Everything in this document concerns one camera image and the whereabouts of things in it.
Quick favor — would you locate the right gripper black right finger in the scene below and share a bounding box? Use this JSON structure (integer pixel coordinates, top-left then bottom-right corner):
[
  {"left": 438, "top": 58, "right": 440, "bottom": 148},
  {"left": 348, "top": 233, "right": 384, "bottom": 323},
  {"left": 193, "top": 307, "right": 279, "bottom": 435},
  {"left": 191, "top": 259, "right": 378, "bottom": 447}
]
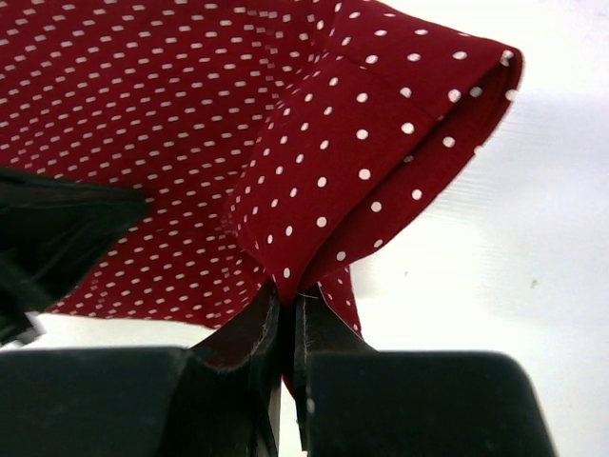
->
[{"left": 292, "top": 288, "right": 556, "bottom": 456}]

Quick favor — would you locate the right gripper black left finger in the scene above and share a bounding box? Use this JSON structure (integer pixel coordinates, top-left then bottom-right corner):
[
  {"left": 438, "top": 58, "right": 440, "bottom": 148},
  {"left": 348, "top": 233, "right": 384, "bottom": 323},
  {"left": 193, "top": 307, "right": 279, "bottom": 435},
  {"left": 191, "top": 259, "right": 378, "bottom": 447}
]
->
[{"left": 1, "top": 285, "right": 281, "bottom": 456}]

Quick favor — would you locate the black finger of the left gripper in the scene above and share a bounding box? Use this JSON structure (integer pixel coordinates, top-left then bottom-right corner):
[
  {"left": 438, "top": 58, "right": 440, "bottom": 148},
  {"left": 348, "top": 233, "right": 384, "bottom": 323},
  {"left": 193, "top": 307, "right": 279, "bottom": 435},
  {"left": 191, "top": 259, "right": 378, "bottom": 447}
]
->
[{"left": 1, "top": 167, "right": 147, "bottom": 343}]

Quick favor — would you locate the red polka dot skirt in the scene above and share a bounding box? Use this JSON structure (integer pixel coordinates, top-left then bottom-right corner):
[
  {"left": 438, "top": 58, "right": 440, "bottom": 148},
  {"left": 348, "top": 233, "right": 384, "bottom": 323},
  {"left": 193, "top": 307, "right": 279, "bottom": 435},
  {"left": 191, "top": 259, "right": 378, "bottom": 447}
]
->
[{"left": 0, "top": 0, "right": 524, "bottom": 396}]

